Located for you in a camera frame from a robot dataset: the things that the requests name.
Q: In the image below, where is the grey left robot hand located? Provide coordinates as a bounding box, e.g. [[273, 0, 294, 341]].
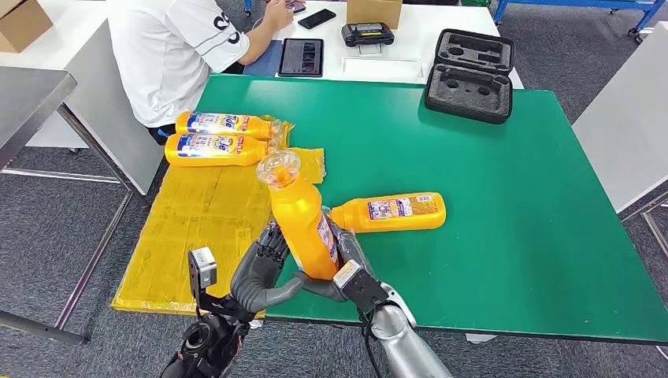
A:
[[229, 221, 310, 314]]

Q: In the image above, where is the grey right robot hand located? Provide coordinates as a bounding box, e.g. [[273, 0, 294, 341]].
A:
[[293, 216, 378, 305]]

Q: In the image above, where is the orange detergent bottle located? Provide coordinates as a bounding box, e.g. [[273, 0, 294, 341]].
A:
[[165, 132, 283, 169], [327, 191, 447, 234], [175, 110, 286, 141], [255, 150, 343, 282]]

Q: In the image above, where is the yellow plastic sheet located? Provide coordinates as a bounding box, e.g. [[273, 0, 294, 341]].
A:
[[110, 115, 326, 319]]

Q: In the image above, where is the black foam-lined case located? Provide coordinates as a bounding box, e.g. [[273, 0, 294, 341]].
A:
[[425, 28, 516, 125]]

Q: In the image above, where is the black tablet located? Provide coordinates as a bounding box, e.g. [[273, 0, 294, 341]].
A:
[[277, 37, 325, 78]]

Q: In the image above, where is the blue tablet cover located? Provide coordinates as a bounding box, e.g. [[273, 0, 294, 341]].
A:
[[243, 39, 284, 78]]

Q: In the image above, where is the black handheld controller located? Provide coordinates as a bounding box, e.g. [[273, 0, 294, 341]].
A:
[[341, 22, 395, 57]]

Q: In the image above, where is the black smartphone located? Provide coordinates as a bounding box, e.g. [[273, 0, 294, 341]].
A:
[[298, 8, 338, 30]]

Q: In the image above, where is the white desk with side panel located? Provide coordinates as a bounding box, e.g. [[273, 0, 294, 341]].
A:
[[0, 0, 165, 197]]

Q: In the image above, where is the small cardboard box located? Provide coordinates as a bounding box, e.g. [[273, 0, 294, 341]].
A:
[[346, 0, 403, 30]]

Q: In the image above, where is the person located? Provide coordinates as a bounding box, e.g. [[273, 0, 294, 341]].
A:
[[106, 0, 296, 146]]

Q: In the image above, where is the person's right hand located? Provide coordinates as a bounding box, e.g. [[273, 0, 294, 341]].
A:
[[263, 0, 296, 31]]

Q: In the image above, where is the steel table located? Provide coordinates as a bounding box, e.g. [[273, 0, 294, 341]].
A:
[[0, 66, 152, 348]]

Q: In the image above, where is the white side table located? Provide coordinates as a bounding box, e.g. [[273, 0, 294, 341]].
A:
[[571, 20, 668, 214]]

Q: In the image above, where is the large cardboard box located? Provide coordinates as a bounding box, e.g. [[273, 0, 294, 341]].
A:
[[0, 0, 54, 54]]

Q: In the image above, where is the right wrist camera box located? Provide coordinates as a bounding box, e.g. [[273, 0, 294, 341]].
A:
[[332, 259, 391, 314]]

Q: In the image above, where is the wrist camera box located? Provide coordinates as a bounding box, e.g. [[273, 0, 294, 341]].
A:
[[332, 259, 391, 314], [187, 246, 258, 324]]

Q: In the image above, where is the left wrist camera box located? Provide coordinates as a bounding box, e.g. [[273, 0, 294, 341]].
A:
[[187, 246, 258, 324]]

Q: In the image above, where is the blue wheeled frame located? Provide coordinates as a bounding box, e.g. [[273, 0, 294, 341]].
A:
[[492, 0, 664, 41]]

